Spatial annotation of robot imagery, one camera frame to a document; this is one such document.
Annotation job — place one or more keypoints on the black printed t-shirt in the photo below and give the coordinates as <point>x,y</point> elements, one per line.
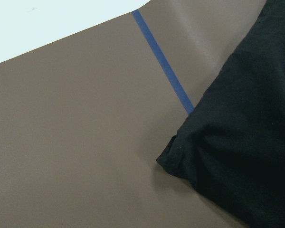
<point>231,148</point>

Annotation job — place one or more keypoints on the brown table mat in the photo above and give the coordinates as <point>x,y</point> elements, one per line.
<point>83,120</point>

